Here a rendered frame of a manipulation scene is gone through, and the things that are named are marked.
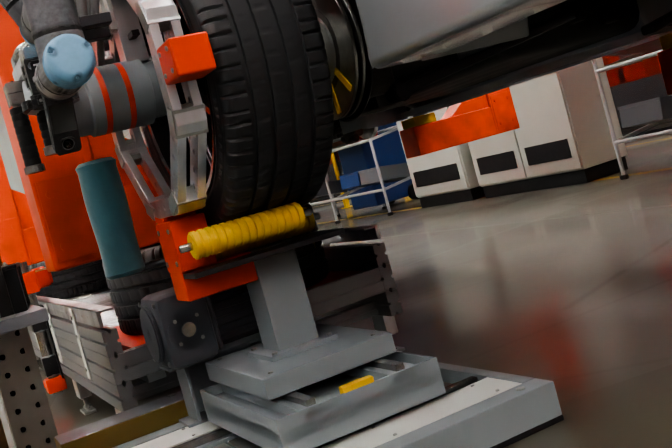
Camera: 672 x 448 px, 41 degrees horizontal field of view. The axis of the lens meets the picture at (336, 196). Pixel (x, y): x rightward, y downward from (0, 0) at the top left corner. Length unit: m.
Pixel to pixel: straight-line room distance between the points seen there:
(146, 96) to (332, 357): 0.66
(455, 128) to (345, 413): 3.40
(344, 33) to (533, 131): 5.05
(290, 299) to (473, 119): 3.24
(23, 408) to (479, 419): 1.19
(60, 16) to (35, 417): 1.25
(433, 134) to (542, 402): 3.26
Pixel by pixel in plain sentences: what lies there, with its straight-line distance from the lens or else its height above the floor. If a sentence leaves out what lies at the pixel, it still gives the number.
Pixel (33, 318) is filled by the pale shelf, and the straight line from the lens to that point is 2.22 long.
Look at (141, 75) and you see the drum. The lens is 1.92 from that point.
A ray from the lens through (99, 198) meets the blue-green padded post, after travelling 2.01.
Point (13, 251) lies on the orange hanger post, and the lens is 4.21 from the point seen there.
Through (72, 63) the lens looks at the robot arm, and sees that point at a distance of 1.42.
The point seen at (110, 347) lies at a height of 0.29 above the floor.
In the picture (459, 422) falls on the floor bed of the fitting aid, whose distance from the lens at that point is 1.73.
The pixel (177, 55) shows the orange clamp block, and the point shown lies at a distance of 1.64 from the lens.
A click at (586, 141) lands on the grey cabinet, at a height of 0.28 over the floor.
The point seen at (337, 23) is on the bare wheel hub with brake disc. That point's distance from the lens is 1.97.
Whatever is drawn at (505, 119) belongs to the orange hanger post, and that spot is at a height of 0.59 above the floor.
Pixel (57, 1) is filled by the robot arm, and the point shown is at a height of 0.94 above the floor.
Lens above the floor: 0.59
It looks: 2 degrees down
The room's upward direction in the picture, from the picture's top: 15 degrees counter-clockwise
